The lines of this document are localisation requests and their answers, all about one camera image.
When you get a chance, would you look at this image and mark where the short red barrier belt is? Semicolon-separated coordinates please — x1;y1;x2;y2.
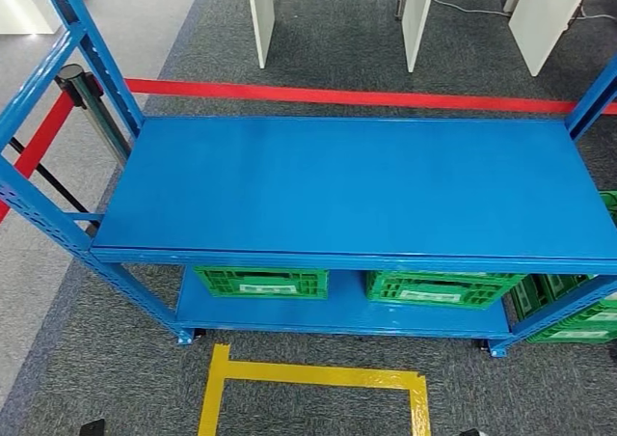
0;91;75;225

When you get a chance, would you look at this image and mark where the green plastic crate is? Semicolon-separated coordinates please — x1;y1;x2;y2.
194;266;330;301
509;273;596;322
364;271;526;311
527;298;617;345
600;191;617;227

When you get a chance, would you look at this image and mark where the white desk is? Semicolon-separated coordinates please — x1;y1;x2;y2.
244;0;440;73

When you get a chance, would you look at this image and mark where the long red barrier belt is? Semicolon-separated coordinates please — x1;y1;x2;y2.
124;78;617;116

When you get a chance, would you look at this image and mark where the white desk side panel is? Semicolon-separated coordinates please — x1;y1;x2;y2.
508;0;599;78

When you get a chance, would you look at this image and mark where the white power cable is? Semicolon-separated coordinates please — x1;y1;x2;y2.
431;0;512;17

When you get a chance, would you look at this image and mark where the white lit plinth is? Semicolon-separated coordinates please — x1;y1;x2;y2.
0;0;105;37

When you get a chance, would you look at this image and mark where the chrome stanchion post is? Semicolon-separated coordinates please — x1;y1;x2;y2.
54;63;132;166

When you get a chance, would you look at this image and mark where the blue metal shelf rack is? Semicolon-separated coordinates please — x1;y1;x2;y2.
0;0;617;360

